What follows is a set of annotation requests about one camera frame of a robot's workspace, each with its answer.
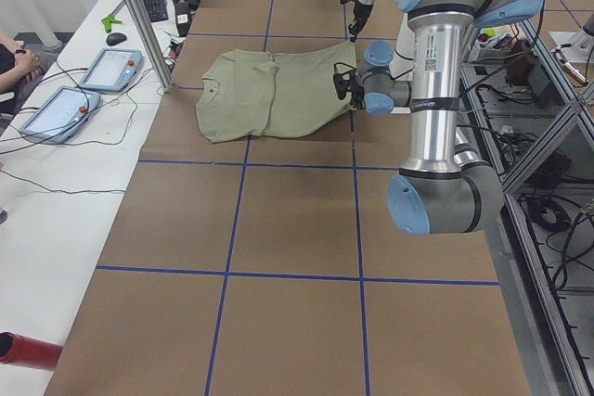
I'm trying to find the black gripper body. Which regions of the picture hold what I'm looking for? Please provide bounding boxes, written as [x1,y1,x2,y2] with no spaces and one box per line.
[347,71,366,110]
[348,0,371,42]

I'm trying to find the green long-sleeve shirt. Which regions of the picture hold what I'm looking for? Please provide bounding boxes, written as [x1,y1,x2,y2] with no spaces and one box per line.
[196,42,355,143]

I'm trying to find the person hand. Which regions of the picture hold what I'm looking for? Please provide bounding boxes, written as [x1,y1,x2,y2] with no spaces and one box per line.
[14,49,42,81]

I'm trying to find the black keyboard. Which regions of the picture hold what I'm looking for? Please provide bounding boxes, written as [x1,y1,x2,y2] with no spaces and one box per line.
[142,0,168,22]

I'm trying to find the teach pendant far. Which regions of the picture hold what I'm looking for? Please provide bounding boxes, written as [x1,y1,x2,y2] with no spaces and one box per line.
[79,47,143,93]

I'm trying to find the teach pendant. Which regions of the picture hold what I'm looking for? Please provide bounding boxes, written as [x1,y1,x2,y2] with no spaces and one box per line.
[19,86,101,144]
[79,47,143,93]

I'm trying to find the black computer mouse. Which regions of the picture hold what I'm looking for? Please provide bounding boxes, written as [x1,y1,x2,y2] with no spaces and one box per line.
[106,32,127,46]

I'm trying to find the green plastic tool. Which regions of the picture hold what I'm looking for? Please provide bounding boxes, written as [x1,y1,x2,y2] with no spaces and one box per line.
[101,14,123,33]

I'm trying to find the teach pendant near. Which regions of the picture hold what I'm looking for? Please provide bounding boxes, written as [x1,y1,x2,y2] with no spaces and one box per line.
[19,86,101,144]

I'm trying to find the red cylinder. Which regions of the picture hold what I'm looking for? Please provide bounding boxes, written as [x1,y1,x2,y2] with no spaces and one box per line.
[1,332,63,371]

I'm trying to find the white pedestal base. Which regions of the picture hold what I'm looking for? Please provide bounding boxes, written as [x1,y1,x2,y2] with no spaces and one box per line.
[389,10,419,114]

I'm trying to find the aluminium frame post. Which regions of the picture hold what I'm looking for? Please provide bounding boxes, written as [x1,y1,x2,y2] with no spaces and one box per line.
[123,0,174,93]

